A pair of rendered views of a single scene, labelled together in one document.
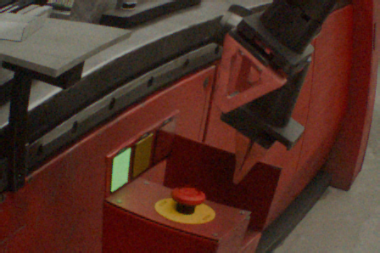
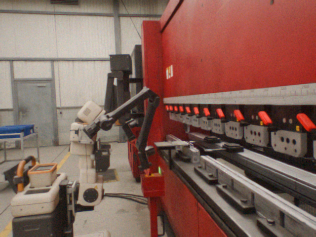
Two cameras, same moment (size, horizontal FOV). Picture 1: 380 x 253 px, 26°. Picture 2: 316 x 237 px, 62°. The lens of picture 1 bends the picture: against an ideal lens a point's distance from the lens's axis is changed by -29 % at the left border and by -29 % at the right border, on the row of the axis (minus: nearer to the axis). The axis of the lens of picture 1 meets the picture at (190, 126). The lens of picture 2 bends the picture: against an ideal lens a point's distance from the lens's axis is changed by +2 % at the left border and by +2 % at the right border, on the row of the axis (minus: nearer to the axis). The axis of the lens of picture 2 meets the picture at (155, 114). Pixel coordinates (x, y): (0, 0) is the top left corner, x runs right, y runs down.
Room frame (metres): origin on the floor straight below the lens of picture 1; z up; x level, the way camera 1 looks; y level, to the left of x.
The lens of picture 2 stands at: (2.92, -0.98, 1.37)
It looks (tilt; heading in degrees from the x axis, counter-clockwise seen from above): 3 degrees down; 150
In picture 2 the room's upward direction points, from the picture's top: 2 degrees counter-clockwise
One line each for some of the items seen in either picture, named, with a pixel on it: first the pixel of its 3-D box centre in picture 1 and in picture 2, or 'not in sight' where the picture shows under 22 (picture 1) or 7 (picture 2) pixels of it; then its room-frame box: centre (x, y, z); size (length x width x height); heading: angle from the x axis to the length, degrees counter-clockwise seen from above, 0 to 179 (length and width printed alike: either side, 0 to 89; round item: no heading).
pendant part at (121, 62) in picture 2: not in sight; (122, 90); (-0.24, 0.37, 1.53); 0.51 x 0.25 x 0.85; 151
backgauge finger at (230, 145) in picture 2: not in sight; (222, 148); (1.55, 0.37, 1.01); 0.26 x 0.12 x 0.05; 69
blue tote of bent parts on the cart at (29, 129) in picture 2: not in sight; (17, 130); (-2.46, -0.77, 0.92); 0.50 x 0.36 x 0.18; 70
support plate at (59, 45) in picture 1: (25, 37); (170, 143); (1.06, 0.24, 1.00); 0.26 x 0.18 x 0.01; 69
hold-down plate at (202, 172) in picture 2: (153, 5); (205, 174); (1.66, 0.10, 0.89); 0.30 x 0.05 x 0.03; 159
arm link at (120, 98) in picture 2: not in sight; (120, 98); (0.91, -0.14, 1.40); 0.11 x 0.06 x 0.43; 160
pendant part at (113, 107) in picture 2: not in sight; (116, 98); (-0.24, 0.27, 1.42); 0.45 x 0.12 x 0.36; 151
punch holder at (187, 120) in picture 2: not in sight; (191, 113); (1.28, 0.31, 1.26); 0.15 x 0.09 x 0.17; 159
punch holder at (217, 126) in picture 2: not in sight; (222, 118); (1.84, 0.09, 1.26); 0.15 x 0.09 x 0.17; 159
